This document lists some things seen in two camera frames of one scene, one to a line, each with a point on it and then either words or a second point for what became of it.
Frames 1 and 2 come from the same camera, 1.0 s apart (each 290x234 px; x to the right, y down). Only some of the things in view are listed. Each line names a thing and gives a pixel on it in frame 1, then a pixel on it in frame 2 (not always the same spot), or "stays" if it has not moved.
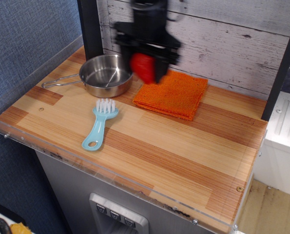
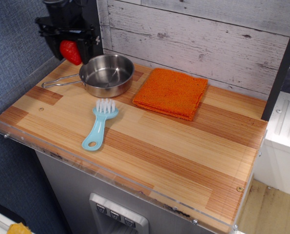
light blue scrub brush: (105, 109) stays
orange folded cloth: (175, 94) stays
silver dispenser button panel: (111, 217) stays
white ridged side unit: (278, 166) stays
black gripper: (147, 32) -> (67, 21)
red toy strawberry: (143, 65) -> (69, 49)
